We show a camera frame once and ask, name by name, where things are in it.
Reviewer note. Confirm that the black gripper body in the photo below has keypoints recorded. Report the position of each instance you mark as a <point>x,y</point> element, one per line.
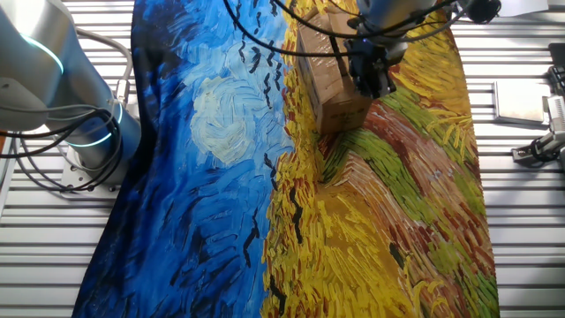
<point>366,55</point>

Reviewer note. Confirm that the silver ribbed depth camera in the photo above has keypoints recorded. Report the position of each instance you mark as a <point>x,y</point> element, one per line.
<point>556,112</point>

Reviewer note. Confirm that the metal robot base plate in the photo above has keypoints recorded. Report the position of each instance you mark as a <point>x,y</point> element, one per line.
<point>73,176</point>

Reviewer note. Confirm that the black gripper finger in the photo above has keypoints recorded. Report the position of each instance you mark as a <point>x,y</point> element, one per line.
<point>385,81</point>
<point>367,86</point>

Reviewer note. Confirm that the white paper sheet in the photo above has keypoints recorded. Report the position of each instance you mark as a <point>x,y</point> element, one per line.
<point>525,6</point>

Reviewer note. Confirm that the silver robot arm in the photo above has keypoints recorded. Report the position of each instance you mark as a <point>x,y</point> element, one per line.
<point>39,66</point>

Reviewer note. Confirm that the grey metal clamp tool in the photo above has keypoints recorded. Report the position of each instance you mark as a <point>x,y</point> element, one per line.
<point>540,148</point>

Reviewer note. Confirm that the shiny metal plate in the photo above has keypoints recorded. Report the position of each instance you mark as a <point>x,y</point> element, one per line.
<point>520,101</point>

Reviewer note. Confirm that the brown cardboard box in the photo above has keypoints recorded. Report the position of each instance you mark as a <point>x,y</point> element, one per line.
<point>329,93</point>

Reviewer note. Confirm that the Van Gogh print tablecloth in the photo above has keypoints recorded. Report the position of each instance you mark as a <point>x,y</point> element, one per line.
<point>212,199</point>

